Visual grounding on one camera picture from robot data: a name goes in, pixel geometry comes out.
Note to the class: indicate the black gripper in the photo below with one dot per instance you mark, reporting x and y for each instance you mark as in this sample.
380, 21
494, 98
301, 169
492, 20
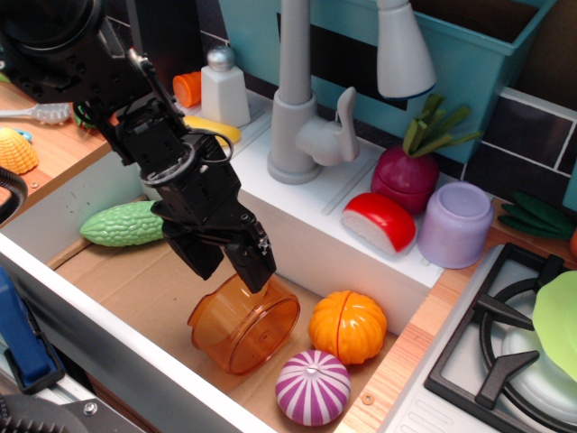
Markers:
199, 207

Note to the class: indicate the orange transparent plastic pot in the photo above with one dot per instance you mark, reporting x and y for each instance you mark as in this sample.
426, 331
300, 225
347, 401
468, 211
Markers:
241, 330

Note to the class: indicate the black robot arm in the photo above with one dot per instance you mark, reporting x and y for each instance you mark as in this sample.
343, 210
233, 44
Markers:
67, 51

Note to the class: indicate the white toy sink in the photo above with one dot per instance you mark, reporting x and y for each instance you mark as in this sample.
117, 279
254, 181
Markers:
127, 363

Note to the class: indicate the cardboard sheet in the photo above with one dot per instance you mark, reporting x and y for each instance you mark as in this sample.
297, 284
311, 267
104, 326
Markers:
150, 289

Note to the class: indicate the green toy bitter gourd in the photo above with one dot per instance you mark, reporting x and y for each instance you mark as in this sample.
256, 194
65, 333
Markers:
128, 224

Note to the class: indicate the yellow toy banana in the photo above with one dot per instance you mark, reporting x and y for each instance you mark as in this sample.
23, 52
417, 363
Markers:
223, 130

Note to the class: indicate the orange toy pumpkin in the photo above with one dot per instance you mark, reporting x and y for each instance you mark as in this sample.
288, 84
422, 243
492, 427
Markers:
348, 325

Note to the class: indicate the red white toy cheese slice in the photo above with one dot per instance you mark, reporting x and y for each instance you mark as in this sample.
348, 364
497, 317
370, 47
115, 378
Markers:
381, 221

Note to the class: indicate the purple striped toy onion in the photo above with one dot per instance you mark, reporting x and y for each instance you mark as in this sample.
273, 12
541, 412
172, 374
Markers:
313, 388

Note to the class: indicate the white salt shaker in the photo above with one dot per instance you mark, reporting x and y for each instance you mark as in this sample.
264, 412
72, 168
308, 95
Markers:
223, 91

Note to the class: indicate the orange toy carrot piece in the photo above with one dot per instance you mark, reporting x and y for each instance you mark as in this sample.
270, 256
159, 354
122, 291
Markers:
187, 88

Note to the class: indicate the red toy radish with leaves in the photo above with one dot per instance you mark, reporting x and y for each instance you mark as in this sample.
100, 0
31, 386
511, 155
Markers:
407, 173

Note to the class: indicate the blue clamp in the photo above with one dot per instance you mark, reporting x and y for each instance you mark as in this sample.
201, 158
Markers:
30, 356

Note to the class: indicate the white pasta spoon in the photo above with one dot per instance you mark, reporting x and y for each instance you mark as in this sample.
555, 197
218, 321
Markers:
51, 114

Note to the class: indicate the lilac plastic cup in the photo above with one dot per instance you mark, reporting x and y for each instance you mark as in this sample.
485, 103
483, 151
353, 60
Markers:
456, 224

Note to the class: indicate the yellow toy corn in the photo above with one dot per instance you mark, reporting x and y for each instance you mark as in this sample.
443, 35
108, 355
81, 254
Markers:
17, 154

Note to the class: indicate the black stove grate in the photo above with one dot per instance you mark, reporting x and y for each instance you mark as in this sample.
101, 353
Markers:
493, 367

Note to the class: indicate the dark green felt leaves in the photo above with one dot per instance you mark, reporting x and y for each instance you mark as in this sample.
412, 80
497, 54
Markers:
533, 216

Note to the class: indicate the teal plastic bin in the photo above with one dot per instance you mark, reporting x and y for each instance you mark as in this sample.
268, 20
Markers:
334, 62

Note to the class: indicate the light green plastic lid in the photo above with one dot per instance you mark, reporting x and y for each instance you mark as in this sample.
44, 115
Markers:
554, 320

